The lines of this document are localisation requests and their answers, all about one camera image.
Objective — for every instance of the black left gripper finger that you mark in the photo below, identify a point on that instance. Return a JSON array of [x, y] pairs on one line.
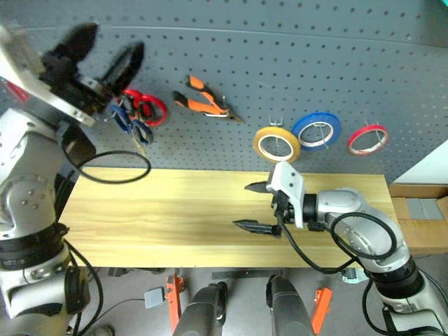
[[131, 59], [80, 40]]

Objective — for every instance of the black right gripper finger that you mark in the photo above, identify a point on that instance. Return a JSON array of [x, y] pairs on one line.
[[257, 227], [259, 187]]

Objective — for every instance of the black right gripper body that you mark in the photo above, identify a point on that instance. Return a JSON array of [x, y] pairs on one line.
[[284, 210]]

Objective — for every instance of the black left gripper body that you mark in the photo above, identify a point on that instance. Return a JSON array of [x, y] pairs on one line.
[[66, 78]]

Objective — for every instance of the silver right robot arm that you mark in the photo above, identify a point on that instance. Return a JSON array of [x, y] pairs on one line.
[[344, 203]]

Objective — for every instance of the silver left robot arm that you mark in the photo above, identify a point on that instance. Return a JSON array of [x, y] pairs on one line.
[[28, 196]]

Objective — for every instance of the black flat bar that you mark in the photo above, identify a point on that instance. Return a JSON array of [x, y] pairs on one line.
[[245, 274]]

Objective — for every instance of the yellow tape roll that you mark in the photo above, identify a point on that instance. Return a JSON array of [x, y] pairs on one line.
[[260, 138]]

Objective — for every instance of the metal pegboard hook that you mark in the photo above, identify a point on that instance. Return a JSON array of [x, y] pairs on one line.
[[321, 136], [376, 140], [276, 122], [215, 115]]

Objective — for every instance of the blue tape roll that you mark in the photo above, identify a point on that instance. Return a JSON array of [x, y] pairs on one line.
[[301, 124]]

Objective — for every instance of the orange and black pliers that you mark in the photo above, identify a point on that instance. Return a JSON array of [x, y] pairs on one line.
[[199, 103]]

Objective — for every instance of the dark grey rounded shape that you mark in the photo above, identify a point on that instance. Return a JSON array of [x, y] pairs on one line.
[[288, 308], [199, 311]]

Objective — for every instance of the grey caster wheel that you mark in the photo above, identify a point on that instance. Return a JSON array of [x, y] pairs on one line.
[[351, 276]]

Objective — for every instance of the red tape roll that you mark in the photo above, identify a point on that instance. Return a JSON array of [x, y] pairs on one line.
[[353, 140]]

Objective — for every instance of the orange clamp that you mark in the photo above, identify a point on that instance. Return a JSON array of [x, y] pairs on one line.
[[173, 297], [322, 308]]

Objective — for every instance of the grey perforated pegboard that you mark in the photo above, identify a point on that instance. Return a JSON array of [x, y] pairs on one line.
[[245, 52]]

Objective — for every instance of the grey foot pedal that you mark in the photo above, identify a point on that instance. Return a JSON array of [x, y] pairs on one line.
[[154, 298]]

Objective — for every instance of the brown cardboard box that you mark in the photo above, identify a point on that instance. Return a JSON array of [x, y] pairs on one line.
[[427, 234]]

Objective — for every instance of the white board panel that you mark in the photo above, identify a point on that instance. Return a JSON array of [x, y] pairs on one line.
[[430, 168]]

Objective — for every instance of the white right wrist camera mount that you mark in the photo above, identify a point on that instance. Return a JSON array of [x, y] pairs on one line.
[[288, 182]]

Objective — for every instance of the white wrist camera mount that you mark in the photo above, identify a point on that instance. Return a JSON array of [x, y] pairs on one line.
[[21, 66], [288, 182]]

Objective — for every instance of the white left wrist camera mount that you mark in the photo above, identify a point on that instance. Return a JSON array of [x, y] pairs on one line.
[[21, 66]]

